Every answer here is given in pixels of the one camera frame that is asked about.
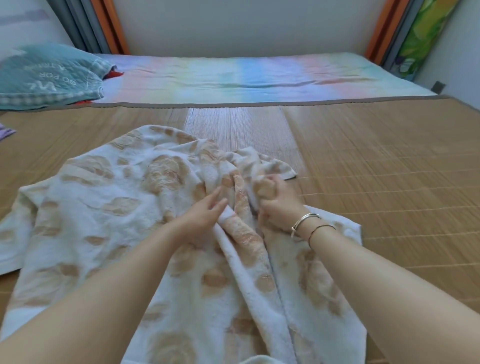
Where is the teal quilted pillow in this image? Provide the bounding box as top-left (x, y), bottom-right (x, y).
top-left (0, 42), bottom-right (116, 112)

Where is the beige white patterned towel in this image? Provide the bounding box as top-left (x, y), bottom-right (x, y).
top-left (0, 124), bottom-right (368, 364)

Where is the green yellow painted board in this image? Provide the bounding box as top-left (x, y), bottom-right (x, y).
top-left (389, 0), bottom-right (461, 82)

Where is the person's white garment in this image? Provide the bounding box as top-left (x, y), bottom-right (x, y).
top-left (239, 353), bottom-right (283, 364)

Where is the person's left hand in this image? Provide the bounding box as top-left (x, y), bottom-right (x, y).
top-left (173, 186), bottom-right (230, 249)

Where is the red cloth under pillow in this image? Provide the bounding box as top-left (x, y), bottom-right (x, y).
top-left (74, 68), bottom-right (125, 106)

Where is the brown bamboo sleeping mat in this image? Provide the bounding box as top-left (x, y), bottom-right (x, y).
top-left (0, 95), bottom-right (480, 364)

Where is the grey orange curtain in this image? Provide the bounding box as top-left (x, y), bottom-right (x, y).
top-left (364, 0), bottom-right (425, 69)
top-left (46, 0), bottom-right (132, 56)

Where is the person's left forearm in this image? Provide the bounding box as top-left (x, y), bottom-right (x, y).
top-left (0, 220), bottom-right (196, 364)

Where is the silver bangle bracelet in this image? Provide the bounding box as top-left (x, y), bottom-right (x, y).
top-left (290, 212), bottom-right (322, 241)

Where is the person's right hand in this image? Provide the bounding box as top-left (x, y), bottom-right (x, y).
top-left (251, 175), bottom-right (313, 236)

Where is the person's right forearm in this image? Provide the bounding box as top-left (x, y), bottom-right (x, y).
top-left (295, 215), bottom-right (480, 364)

